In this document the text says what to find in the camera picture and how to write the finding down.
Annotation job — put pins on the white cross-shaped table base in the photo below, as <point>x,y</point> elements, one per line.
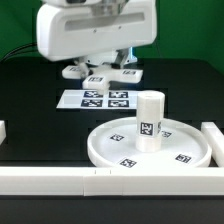
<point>100,77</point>

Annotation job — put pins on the white round table top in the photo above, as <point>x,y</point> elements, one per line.
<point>113,144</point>

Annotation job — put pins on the white marker plate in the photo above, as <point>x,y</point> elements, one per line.
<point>90,99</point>

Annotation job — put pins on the white right fence bar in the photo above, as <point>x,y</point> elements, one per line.
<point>215,139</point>

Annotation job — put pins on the white fence bar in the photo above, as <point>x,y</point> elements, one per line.
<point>110,181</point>
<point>215,139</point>

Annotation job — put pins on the white left fence block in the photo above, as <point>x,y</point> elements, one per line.
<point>2,131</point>

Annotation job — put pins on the white front fence bar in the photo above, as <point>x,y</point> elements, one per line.
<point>110,181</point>

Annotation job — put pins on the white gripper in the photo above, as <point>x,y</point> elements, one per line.
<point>67,29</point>

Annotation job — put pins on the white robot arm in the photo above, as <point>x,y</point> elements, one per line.
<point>106,56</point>

